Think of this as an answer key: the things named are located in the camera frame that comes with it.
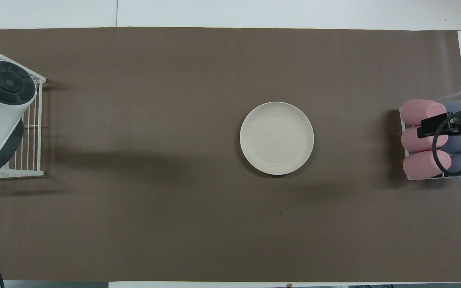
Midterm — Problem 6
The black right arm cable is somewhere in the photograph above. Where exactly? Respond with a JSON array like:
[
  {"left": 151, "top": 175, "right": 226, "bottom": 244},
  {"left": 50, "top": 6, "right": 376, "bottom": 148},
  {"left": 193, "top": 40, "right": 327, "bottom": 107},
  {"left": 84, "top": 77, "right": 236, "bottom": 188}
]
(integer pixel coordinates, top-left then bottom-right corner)
[{"left": 432, "top": 110, "right": 461, "bottom": 177}]

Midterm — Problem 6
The white wire dish rack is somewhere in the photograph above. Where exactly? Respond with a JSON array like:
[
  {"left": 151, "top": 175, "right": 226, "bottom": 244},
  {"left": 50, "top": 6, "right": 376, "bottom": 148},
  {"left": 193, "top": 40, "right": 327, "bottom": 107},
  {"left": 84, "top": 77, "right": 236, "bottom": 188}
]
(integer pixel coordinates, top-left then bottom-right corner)
[{"left": 0, "top": 54, "right": 46, "bottom": 179}]

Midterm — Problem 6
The cream round plate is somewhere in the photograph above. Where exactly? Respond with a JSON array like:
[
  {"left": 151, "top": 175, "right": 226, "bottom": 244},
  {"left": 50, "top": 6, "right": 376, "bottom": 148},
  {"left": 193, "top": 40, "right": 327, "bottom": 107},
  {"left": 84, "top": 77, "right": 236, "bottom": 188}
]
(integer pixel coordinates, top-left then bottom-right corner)
[{"left": 240, "top": 102, "right": 314, "bottom": 176}]

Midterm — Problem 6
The pink plastic cup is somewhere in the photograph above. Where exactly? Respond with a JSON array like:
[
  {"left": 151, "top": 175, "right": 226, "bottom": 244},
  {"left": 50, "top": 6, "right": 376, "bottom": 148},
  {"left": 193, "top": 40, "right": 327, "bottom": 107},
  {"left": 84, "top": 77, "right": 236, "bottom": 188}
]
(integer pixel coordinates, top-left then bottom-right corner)
[
  {"left": 401, "top": 125, "right": 449, "bottom": 153},
  {"left": 400, "top": 99, "right": 447, "bottom": 126},
  {"left": 403, "top": 150, "right": 452, "bottom": 181}
]

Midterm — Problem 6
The brown table mat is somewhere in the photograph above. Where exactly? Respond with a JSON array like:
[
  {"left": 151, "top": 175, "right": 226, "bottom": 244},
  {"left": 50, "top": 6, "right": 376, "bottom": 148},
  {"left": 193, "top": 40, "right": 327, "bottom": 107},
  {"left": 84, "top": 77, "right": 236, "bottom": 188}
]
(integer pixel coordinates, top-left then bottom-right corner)
[{"left": 0, "top": 27, "right": 461, "bottom": 283}]

